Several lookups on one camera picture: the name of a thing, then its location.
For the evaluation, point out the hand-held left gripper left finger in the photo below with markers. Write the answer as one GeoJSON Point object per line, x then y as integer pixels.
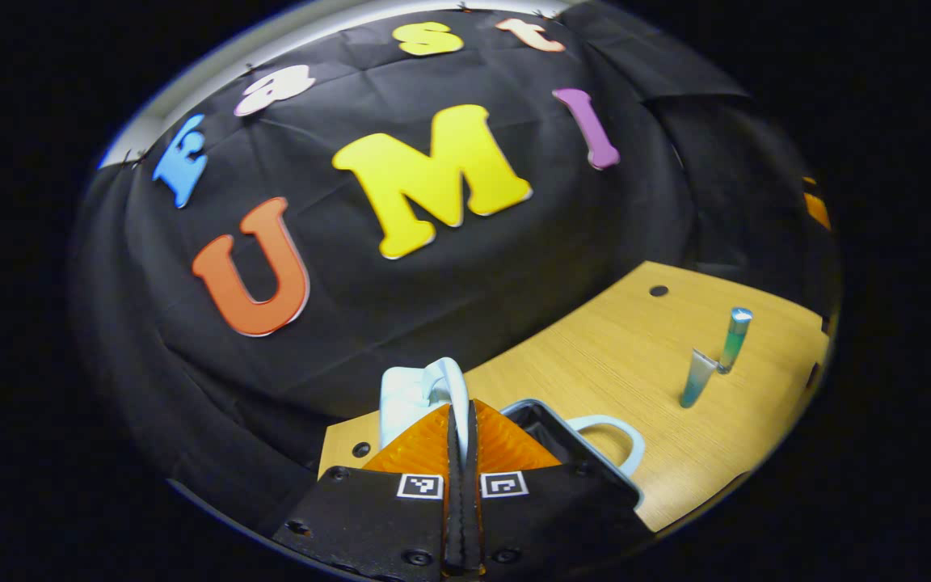
{"type": "Point", "coordinates": [368, 517]}

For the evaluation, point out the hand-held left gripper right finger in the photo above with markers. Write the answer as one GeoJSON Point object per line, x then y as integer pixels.
{"type": "Point", "coordinates": [554, 517]}

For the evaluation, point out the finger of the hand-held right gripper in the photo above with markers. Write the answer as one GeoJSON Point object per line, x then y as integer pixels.
{"type": "Point", "coordinates": [817, 208]}

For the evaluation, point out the light blue small suitcase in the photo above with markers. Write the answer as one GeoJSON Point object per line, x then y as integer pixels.
{"type": "Point", "coordinates": [409, 396]}

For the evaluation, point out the blue-capped clear bottle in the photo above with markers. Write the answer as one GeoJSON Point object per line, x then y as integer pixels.
{"type": "Point", "coordinates": [734, 339]}

